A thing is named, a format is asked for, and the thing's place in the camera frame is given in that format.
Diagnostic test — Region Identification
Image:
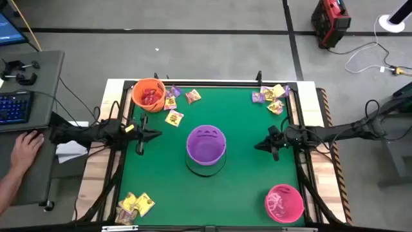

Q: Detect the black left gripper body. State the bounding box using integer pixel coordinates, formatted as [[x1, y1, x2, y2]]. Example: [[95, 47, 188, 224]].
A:
[[124, 113, 149, 156]]

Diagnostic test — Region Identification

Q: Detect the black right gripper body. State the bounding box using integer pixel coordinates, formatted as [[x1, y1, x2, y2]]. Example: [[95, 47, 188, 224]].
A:
[[268, 126, 294, 161]]

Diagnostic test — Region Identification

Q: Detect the person's forearm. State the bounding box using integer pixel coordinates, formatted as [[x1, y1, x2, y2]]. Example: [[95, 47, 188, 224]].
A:
[[0, 166, 26, 217]]

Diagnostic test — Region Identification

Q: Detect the orange halloween bucket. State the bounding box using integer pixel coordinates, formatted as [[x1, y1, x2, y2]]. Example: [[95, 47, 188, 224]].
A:
[[131, 77, 167, 113]]

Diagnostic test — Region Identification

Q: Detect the red candy wrappers pile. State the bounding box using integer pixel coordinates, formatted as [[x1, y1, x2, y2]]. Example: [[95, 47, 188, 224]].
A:
[[140, 88, 163, 106]]

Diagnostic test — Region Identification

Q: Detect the pale yellow candy pack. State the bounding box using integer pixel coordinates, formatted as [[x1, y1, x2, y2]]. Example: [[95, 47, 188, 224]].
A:
[[272, 83, 287, 99]]

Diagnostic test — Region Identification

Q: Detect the orange pink candy pack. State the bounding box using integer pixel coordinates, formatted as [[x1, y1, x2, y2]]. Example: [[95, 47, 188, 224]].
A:
[[185, 88, 202, 105]]

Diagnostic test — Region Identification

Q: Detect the purple halloween bucket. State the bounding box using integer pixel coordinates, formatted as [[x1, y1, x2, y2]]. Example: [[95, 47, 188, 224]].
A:
[[185, 124, 227, 178]]

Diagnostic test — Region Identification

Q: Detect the pink halloween bucket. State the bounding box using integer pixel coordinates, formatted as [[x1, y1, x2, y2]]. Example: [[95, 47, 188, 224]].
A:
[[264, 184, 305, 224]]

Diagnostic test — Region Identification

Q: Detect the brown gold candy pack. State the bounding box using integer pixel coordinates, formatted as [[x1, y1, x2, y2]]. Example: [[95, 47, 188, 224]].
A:
[[114, 206, 138, 226]]

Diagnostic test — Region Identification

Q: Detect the yellow sour patch pack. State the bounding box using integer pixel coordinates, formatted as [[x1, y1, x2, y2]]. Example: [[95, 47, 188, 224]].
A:
[[163, 95, 178, 111], [164, 109, 185, 128], [267, 99, 286, 116]]

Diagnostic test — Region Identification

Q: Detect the striped hazard tape strip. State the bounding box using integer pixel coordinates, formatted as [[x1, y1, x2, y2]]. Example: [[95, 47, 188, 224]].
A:
[[317, 87, 353, 225]]

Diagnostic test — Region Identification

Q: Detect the white paper sheet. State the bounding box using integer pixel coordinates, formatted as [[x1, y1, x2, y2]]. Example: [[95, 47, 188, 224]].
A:
[[55, 140, 88, 164]]

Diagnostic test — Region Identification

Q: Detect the grey side desk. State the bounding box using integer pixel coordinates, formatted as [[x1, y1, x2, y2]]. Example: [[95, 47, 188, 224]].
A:
[[0, 50, 65, 207]]

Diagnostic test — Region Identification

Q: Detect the person's hand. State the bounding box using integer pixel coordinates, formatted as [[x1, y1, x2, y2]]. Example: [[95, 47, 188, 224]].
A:
[[10, 130, 45, 171]]

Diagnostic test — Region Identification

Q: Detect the grey equipment stand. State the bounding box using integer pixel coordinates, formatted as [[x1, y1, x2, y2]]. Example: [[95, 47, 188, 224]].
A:
[[377, 122, 412, 188]]

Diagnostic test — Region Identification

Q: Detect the red black power station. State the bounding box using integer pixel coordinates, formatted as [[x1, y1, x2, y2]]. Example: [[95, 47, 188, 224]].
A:
[[310, 0, 352, 50]]

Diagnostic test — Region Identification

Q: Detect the black c clamp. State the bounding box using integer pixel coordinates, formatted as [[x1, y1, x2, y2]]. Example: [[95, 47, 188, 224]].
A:
[[0, 72, 38, 86], [3, 59, 41, 73]]

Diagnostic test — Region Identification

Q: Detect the black backlit keyboard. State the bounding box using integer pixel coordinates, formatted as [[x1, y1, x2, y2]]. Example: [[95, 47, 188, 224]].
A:
[[0, 91, 35, 126]]

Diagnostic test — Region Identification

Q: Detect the yellow black plug connector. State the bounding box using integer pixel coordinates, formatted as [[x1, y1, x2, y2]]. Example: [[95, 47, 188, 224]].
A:
[[391, 66, 412, 77]]

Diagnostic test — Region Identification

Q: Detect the tower fan with white base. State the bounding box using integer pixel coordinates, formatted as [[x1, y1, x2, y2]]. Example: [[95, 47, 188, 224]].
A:
[[378, 0, 412, 34]]

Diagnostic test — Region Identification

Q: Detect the blue lit monitor screen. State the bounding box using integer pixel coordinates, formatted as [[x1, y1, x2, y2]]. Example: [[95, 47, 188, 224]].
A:
[[0, 12, 29, 48]]

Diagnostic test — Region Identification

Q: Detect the white floor cable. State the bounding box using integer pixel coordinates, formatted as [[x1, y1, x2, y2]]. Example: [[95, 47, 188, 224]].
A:
[[344, 14, 395, 75]]

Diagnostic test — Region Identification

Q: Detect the yellow cable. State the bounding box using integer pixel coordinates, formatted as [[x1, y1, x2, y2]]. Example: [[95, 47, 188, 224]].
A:
[[8, 0, 42, 52]]

